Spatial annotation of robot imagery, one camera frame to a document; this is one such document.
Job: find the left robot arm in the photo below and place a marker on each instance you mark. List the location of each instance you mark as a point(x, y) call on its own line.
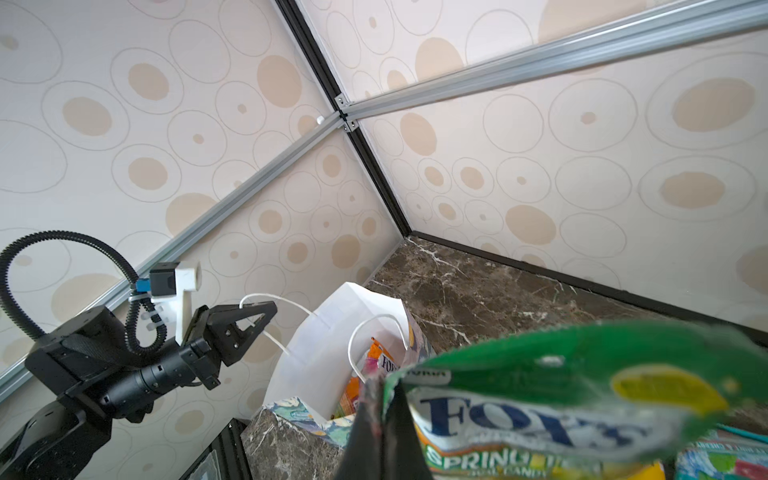
point(101, 369)

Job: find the horizontal aluminium rail back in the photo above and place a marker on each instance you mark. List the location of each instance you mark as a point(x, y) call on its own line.
point(666, 27)

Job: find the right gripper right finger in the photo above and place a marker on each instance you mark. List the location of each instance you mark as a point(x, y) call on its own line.
point(402, 457)

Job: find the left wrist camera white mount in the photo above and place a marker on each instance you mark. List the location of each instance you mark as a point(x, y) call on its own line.
point(174, 294)

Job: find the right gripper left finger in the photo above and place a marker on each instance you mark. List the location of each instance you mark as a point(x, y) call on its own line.
point(362, 458)

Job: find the teal Fox's candy bag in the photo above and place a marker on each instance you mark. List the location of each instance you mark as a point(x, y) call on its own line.
point(726, 453)

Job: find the black frame post left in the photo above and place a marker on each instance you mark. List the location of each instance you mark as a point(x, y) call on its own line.
point(311, 51)

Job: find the floral white paper bag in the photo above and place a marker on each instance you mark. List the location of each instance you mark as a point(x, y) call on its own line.
point(328, 348)

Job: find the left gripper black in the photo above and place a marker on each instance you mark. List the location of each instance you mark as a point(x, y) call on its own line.
point(216, 335)

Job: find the aluminium rail left side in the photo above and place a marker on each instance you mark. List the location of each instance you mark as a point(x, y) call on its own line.
point(17, 375)

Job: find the orange snack bag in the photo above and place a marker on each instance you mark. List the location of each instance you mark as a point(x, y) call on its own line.
point(348, 402)
point(377, 358)

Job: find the green snack bag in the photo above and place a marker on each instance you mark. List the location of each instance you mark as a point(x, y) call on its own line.
point(599, 401)

